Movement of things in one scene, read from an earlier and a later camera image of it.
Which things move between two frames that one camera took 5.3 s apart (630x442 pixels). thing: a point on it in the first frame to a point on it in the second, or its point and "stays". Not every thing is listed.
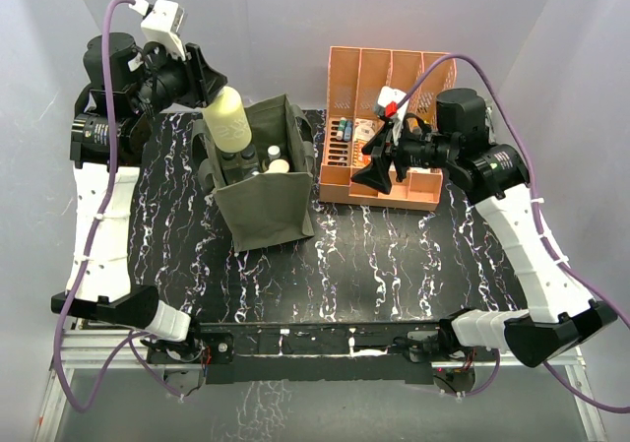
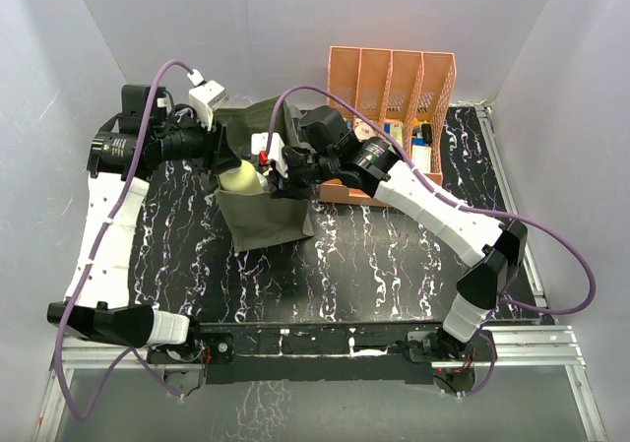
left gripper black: [200, 80] to [223, 157]
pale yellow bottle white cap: [227, 120] to [243, 179]
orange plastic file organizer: [355, 77] stays
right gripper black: [376, 175] to [290, 189]
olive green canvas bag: [277, 207] stays
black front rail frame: [318, 352] stays
